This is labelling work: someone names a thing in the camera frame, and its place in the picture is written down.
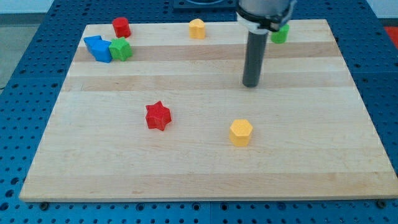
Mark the green star block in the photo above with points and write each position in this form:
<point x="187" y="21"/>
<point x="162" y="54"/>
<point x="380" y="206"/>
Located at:
<point x="120" y="49"/>

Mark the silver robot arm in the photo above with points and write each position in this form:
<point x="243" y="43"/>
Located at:
<point x="260" y="17"/>

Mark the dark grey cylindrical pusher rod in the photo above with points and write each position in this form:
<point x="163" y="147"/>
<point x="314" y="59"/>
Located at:
<point x="254" y="56"/>

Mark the red cylinder block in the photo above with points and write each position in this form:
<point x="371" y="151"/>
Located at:
<point x="121" y="27"/>

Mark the green cylinder block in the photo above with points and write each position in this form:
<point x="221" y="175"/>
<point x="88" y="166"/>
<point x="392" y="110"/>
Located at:
<point x="280" y="36"/>

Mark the yellow hexagon block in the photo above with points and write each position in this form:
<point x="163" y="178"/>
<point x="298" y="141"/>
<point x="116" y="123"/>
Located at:
<point x="240" y="132"/>

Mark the blue cube block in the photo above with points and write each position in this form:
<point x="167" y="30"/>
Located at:
<point x="100" y="50"/>

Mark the wooden board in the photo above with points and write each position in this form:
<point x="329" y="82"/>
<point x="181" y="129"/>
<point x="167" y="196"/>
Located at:
<point x="312" y="136"/>

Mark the red star block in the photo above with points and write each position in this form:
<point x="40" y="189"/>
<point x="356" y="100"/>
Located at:
<point x="158" y="116"/>

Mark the yellow heart block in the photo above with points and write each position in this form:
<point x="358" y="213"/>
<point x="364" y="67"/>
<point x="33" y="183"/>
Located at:
<point x="196" y="29"/>

